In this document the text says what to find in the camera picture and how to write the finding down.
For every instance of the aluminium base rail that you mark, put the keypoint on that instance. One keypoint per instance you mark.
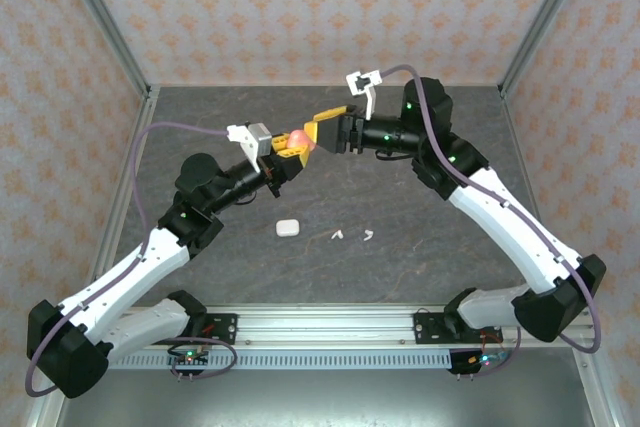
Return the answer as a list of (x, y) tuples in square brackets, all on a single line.
[(325, 327)]

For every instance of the pink earbud charging case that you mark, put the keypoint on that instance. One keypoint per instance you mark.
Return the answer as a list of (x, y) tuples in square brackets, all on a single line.
[(300, 138)]

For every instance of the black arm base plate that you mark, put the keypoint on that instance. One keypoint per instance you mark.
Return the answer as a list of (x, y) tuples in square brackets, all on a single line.
[(427, 329), (225, 329)]

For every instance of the white earbud charging case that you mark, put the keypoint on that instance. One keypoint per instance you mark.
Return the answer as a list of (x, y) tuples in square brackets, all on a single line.
[(287, 227)]

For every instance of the aluminium frame post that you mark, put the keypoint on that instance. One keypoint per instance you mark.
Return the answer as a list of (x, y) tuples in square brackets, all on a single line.
[(102, 17), (547, 17)]

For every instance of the grey metal sheet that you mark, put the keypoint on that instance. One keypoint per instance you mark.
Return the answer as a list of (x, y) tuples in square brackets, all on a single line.
[(325, 402)]

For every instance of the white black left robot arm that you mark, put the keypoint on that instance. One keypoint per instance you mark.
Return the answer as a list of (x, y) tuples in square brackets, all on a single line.
[(125, 272)]

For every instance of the aluminium frame side rail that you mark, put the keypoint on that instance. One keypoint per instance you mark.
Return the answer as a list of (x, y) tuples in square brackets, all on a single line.
[(142, 119), (519, 137)]

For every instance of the small circuit board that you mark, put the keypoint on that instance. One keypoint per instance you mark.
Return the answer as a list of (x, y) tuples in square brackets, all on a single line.
[(480, 360), (190, 358)]

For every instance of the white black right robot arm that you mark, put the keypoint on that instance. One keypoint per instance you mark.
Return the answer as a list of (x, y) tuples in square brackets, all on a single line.
[(510, 227)]

